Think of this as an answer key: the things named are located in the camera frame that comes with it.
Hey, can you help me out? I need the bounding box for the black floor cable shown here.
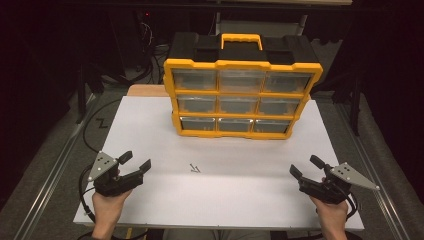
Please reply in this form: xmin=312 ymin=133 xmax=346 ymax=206
xmin=82 ymin=98 xmax=123 ymax=154

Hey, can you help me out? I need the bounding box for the yellow black drawer organizer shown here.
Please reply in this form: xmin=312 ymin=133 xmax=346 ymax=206
xmin=163 ymin=32 xmax=324 ymax=140

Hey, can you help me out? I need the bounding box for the black stand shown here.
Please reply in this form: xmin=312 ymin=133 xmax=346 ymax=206
xmin=333 ymin=75 xmax=363 ymax=136
xmin=74 ymin=63 xmax=105 ymax=125

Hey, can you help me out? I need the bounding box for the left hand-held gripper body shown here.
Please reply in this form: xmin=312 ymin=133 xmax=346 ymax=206
xmin=87 ymin=151 xmax=145 ymax=198

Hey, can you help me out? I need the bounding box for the light wooden panel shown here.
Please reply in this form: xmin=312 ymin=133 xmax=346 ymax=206
xmin=127 ymin=84 xmax=171 ymax=98

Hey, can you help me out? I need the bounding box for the tangle of background cables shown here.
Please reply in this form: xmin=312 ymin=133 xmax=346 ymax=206
xmin=136 ymin=19 xmax=172 ymax=85

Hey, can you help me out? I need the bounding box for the hand-held gripper cable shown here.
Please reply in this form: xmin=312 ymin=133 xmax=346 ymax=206
xmin=78 ymin=163 xmax=98 ymax=224
xmin=344 ymin=193 xmax=360 ymax=221

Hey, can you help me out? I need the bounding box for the person's right hand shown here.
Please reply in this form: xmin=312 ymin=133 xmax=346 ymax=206
xmin=309 ymin=195 xmax=350 ymax=234

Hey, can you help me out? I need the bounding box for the metal floor rail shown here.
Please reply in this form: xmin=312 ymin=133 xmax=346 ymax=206
xmin=12 ymin=93 xmax=98 ymax=240
xmin=335 ymin=102 xmax=406 ymax=240

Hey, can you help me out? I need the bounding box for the clear plastic drawer bin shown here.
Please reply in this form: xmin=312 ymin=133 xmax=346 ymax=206
xmin=217 ymin=118 xmax=253 ymax=133

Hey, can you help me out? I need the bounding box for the person's left hand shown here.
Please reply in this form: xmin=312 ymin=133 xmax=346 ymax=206
xmin=91 ymin=189 xmax=133 ymax=231

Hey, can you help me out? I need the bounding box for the left hand-held gripper cable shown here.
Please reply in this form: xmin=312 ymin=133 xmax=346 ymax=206
xmin=78 ymin=163 xmax=98 ymax=224

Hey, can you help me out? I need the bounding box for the grid of clear drawers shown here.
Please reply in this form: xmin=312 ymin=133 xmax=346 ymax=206
xmin=171 ymin=68 xmax=314 ymax=134

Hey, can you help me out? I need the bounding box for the right hand-held gripper cable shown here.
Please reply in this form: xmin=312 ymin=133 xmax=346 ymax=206
xmin=344 ymin=193 xmax=360 ymax=221

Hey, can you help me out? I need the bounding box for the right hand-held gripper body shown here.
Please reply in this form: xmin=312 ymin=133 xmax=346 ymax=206
xmin=298 ymin=162 xmax=381 ymax=205

